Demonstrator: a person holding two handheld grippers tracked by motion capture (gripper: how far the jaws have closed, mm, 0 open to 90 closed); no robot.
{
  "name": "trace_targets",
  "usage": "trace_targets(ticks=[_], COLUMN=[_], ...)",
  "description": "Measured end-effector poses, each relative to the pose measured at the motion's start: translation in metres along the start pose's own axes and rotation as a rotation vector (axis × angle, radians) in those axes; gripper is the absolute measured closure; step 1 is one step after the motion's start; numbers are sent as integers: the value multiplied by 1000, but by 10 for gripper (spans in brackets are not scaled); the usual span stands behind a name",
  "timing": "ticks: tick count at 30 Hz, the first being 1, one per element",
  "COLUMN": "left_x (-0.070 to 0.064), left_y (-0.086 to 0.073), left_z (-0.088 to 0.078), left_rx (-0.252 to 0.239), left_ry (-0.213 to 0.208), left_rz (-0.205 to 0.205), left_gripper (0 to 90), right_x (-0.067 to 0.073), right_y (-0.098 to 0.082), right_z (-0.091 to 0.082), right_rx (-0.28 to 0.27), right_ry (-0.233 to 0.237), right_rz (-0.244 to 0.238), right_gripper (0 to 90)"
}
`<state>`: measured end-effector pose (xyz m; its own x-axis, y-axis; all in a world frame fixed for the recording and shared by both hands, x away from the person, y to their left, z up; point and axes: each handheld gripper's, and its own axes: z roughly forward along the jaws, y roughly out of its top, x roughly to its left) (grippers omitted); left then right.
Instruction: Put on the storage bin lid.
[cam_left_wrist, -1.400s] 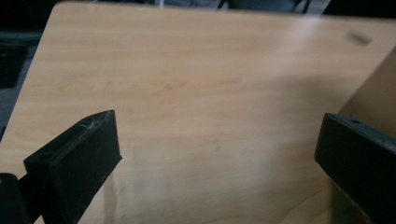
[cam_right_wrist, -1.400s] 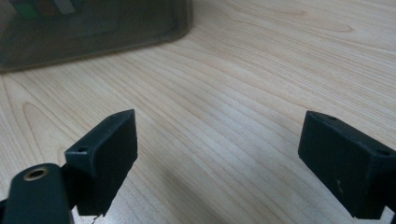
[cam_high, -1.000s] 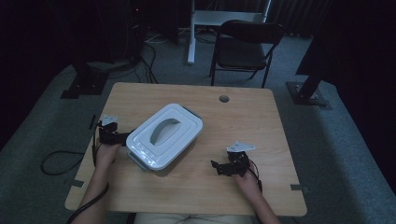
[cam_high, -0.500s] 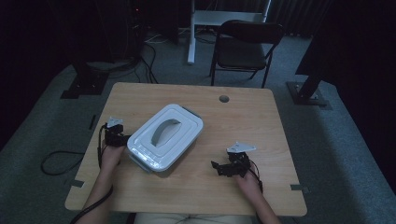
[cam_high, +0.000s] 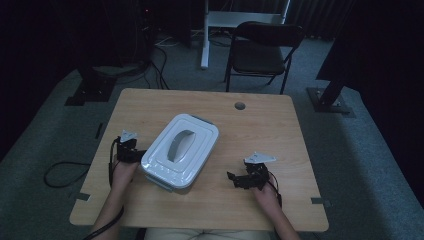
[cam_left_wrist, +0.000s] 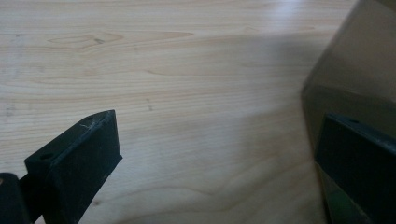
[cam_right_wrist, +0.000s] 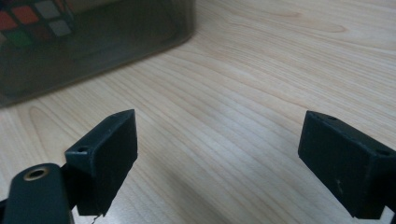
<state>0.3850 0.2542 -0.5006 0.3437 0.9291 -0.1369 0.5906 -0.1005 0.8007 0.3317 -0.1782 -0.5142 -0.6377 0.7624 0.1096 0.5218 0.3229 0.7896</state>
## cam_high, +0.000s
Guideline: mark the clear plastic storage box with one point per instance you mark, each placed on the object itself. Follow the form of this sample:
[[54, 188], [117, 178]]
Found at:
[[160, 183]]

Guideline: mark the grey tape marker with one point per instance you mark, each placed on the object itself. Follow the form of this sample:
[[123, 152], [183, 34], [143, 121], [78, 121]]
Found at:
[[81, 196], [320, 201]]

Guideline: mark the black slanted stand with base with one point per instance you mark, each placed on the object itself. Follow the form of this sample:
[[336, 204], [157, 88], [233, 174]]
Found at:
[[328, 96]]

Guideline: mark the black folding chair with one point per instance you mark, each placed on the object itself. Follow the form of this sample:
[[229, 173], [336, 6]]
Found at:
[[258, 55]]

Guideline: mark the black tape strip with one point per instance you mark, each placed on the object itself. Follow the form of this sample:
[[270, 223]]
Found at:
[[99, 130]]

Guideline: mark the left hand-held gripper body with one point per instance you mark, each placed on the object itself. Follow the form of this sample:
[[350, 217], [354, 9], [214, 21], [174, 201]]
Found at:
[[126, 150]]

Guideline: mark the person's left hand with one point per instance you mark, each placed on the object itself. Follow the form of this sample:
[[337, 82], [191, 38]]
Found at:
[[123, 176]]

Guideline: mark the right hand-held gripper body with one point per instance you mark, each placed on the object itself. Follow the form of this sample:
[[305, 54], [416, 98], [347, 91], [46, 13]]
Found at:
[[256, 173]]

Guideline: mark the black stand with square base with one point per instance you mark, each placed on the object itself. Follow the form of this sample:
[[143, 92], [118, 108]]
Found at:
[[91, 88]]

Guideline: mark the person's right hand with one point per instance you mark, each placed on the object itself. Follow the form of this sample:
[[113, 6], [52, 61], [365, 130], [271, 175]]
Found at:
[[266, 198]]

